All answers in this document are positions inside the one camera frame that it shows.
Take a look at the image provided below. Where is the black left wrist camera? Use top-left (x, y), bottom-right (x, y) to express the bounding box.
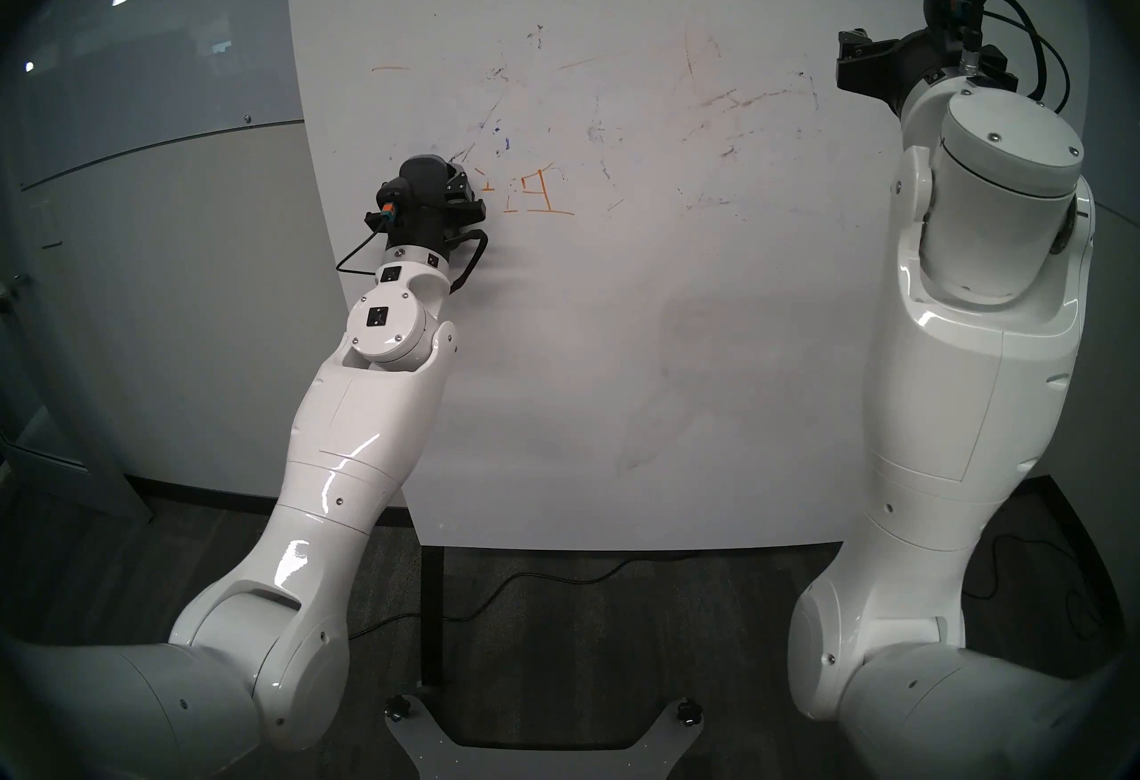
top-left (363, 178), bottom-right (412, 240)

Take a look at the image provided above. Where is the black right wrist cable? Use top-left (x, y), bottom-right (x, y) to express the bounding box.
top-left (973, 0), bottom-right (1073, 113)

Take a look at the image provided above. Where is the large white whiteboard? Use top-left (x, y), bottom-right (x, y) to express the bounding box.
top-left (285, 0), bottom-right (1095, 552)

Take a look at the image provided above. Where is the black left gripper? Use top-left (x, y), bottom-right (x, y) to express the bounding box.
top-left (390, 162), bottom-right (487, 256)

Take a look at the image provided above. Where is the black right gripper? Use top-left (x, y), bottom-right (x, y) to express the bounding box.
top-left (835, 26), bottom-right (1018, 116)

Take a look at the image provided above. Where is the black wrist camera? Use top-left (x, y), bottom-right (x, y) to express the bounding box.
top-left (923, 0), bottom-right (981, 47)
top-left (363, 178), bottom-right (412, 240)

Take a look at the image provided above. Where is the dark grey whiteboard eraser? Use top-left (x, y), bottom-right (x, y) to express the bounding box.
top-left (399, 155), bottom-right (452, 207)

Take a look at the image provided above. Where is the glass wall board with writing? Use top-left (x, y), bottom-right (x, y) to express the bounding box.
top-left (0, 0), bottom-right (304, 191)

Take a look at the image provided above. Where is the black whiteboard stand post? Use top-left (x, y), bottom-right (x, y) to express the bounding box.
top-left (419, 545), bottom-right (446, 688)

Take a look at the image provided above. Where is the black looped floor cable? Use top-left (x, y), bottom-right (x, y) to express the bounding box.
top-left (966, 531), bottom-right (1105, 637)

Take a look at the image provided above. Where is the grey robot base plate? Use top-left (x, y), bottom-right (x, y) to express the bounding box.
top-left (383, 695), bottom-right (704, 780)

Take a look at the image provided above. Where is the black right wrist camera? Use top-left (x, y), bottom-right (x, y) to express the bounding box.
top-left (923, 0), bottom-right (981, 47)

